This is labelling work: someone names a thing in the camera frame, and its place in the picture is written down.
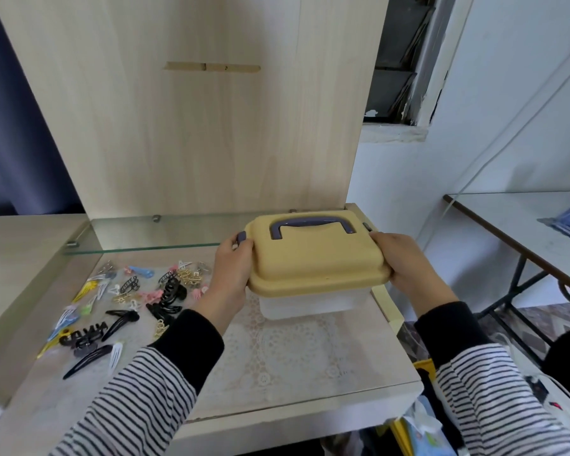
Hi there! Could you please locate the person's right hand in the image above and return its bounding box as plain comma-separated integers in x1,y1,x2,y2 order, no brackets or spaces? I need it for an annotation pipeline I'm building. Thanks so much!
370,231,452,309

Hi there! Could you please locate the person's left hand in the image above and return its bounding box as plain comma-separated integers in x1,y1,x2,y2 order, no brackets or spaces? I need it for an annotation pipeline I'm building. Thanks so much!
204,231,255,315

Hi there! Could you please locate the yellow lidded storage box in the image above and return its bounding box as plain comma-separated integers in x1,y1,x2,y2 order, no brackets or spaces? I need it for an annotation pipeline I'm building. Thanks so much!
237,210,393,321

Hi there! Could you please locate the person's left forearm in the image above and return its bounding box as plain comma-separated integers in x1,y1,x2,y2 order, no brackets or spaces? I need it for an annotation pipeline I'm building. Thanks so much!
50,299,240,456

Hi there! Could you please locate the person's right forearm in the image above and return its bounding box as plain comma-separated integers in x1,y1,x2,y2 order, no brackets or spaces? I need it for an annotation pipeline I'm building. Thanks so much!
411,288,570,456

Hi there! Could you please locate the glass shelf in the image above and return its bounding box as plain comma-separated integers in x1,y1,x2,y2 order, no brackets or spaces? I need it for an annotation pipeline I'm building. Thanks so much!
62,210,353,256

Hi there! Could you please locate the pile of assorted hair clips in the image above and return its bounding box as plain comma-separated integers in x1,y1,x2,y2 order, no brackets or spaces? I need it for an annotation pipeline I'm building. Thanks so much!
36,259,212,381

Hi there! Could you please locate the white folding table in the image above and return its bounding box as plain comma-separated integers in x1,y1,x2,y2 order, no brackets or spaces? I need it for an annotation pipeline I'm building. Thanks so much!
443,191,570,364

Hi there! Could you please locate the light wood dressing desk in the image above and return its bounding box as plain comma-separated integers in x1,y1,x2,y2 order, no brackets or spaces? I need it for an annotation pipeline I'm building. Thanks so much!
0,0,426,456

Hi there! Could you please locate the white lace table mat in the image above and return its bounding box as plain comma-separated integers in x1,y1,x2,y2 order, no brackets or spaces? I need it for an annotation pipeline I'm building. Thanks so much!
183,286,411,416

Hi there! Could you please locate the blue and white packet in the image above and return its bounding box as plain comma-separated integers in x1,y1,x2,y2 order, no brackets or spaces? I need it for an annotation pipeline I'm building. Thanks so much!
401,396,458,456

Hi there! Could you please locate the black bag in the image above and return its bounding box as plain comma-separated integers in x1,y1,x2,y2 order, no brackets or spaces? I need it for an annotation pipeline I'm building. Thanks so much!
541,330,570,399

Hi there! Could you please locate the white printed bag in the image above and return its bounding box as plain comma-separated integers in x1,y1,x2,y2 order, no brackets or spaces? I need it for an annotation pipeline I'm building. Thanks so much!
496,333,570,444

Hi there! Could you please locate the dark blue curtain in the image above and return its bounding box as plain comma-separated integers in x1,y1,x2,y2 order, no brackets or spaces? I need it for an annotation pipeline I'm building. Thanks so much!
0,0,85,217

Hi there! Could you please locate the white wall cable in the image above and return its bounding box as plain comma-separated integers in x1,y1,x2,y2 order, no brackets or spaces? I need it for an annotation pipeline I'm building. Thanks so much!
415,30,570,247

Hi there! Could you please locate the window with white frame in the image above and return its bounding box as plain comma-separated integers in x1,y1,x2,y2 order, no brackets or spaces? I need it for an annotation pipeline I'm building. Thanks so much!
360,0,476,143

